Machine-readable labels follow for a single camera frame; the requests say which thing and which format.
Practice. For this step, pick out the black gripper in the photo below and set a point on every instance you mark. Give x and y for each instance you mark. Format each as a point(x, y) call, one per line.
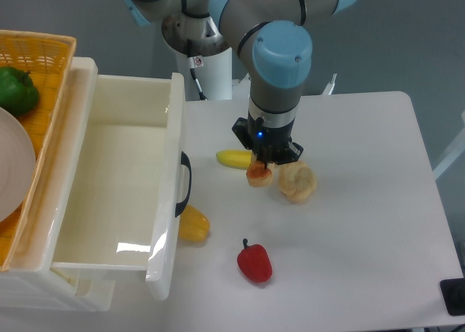
point(268, 136)

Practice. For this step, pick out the small square toasted bread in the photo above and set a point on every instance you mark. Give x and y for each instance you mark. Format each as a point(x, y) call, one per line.
point(258, 174)

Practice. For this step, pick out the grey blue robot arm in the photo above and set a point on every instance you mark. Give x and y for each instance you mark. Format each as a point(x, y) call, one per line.
point(270, 37)

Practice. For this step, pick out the round puffy bread roll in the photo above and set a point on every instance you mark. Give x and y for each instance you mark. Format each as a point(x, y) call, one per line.
point(296, 181)

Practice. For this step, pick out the white upper drawer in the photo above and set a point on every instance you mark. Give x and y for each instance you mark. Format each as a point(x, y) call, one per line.
point(120, 223)

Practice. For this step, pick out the white plastic drawer cabinet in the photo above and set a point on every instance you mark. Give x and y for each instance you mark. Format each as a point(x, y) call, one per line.
point(30, 281)

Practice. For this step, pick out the yellow banana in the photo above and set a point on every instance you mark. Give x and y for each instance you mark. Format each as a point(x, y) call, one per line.
point(236, 159)

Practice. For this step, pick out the yellow bell pepper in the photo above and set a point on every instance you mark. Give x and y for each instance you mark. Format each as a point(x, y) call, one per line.
point(194, 226)

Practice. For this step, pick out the red bell pepper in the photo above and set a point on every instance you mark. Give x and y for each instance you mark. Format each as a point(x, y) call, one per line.
point(254, 262)

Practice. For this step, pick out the black device at table edge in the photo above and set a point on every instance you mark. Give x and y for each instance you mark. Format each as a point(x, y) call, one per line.
point(453, 295)

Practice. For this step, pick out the orange woven basket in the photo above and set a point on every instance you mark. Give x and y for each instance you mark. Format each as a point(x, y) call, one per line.
point(48, 58)

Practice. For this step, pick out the beige round plate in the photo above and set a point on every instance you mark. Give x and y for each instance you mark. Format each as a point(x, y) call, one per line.
point(18, 162)

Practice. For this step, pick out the green bell pepper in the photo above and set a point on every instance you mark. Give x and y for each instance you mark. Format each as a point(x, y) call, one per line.
point(18, 92)

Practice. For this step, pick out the dark blue drawer handle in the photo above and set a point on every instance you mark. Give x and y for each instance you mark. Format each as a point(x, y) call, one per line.
point(185, 184)

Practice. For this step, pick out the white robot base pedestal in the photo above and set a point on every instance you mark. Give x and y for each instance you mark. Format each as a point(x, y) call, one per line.
point(202, 55)

